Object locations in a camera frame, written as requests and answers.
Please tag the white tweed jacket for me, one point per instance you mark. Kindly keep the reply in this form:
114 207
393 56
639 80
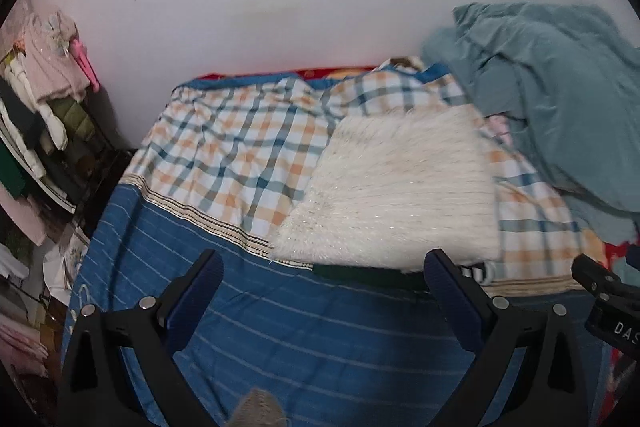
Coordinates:
400 192

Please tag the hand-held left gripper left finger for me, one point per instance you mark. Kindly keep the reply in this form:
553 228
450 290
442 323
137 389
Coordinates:
195 302

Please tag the pink hanger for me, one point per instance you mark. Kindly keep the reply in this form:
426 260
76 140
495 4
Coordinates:
86 64

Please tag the row of hanging clothes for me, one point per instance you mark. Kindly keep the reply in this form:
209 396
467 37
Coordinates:
35 117

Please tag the blue striped plaid bed sheet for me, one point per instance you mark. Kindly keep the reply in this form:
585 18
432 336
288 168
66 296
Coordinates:
225 157

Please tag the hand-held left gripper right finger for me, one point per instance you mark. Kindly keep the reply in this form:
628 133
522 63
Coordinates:
450 297

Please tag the person's fuzzy clothing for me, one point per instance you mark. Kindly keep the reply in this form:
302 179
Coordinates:
260 409

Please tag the small pink cloth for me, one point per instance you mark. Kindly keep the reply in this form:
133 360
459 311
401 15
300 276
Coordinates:
499 129

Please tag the white printed paper bag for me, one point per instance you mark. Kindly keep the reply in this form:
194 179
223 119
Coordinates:
72 252

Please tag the dark green striped-trim garment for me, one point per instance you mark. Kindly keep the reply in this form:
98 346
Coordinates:
370 277

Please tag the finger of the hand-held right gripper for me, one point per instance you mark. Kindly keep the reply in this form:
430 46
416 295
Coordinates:
635 256
592 274

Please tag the teal blanket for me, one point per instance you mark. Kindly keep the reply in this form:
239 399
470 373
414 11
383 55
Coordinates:
560 97

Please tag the red printed sheet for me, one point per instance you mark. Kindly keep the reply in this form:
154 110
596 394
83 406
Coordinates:
614 252

